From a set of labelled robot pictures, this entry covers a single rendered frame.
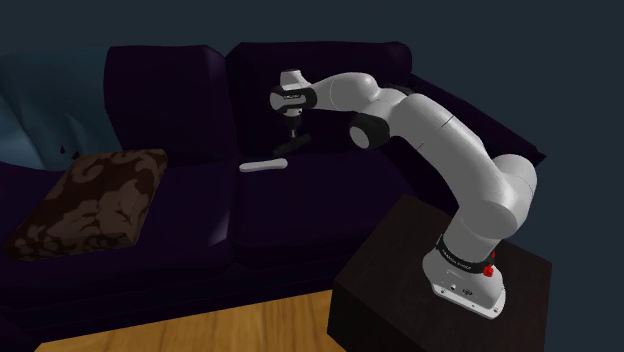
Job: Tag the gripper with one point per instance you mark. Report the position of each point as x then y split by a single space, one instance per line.
293 130

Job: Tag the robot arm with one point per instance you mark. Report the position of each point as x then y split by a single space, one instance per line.
453 146

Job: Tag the white remote control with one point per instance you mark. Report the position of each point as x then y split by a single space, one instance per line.
263 165

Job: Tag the dark purple sofa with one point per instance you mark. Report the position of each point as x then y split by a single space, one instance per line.
302 209

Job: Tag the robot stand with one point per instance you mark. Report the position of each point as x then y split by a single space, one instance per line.
390 292

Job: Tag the brown patterned cushion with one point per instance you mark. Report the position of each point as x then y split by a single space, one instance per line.
92 200

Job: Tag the blue throw blanket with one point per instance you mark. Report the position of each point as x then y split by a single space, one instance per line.
53 107

